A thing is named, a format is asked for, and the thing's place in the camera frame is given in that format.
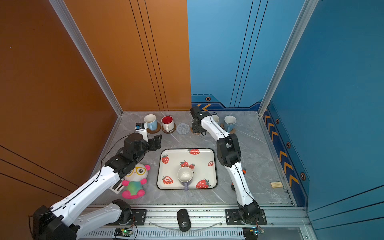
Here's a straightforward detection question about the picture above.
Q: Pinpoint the pink panda plush toy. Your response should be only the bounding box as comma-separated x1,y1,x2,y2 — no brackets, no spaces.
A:
122,164,151,200

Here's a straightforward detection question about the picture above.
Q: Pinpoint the brown paw print coaster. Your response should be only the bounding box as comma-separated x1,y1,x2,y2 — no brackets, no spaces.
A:
220,124,236,134

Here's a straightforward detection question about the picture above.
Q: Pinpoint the small wooden block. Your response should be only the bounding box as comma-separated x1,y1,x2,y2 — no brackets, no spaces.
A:
271,182,284,189

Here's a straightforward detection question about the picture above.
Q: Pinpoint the red inside mug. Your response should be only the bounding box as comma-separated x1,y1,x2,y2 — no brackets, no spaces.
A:
161,116,175,134

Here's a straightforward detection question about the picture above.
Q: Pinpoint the purple mug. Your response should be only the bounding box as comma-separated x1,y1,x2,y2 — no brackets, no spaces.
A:
177,167,194,191

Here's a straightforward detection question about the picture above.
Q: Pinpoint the white calculator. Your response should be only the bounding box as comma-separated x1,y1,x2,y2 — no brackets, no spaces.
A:
110,181,124,194

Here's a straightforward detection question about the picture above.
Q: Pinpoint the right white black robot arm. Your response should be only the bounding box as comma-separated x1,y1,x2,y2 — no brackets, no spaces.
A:
190,107,261,225

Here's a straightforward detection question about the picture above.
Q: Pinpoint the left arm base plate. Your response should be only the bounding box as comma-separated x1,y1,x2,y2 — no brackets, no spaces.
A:
107,209,147,226

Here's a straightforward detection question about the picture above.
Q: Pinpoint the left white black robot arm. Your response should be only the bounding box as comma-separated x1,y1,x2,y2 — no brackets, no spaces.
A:
29,133,162,240

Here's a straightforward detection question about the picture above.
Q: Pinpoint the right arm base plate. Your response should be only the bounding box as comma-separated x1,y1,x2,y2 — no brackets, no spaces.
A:
225,209,268,226

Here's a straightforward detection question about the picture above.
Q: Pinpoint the matte brown round coaster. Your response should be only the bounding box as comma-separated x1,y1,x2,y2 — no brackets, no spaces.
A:
147,123,162,134

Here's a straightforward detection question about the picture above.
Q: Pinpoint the light blue mug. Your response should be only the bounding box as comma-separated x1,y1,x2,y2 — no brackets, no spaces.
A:
144,114,158,130

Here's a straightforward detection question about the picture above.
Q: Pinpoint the right green circuit board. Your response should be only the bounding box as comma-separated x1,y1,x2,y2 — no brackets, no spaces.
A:
243,228,265,240

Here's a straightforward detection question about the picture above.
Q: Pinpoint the white mug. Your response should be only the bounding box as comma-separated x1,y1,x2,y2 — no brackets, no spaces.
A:
211,115,220,124

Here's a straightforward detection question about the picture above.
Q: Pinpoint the white strawberry tray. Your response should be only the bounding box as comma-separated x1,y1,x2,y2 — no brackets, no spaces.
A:
157,149,218,191

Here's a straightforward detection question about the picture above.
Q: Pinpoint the black orange utility knife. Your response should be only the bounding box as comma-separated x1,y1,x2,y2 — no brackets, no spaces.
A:
231,169,247,191

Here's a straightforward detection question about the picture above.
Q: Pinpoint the grey woven round coaster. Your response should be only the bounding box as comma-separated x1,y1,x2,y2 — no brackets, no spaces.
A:
176,123,191,135

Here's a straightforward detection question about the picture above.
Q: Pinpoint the left green circuit board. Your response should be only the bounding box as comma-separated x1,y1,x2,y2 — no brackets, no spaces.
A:
113,228,135,239

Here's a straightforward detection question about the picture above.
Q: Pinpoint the black computer mouse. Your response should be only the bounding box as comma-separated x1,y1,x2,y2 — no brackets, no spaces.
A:
177,209,192,232

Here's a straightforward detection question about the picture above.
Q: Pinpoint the green circuit board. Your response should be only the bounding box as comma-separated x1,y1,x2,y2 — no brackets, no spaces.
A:
243,228,265,240
113,228,135,239

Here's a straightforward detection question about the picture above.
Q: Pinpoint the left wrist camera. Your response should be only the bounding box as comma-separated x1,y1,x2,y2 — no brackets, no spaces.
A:
135,123,148,142

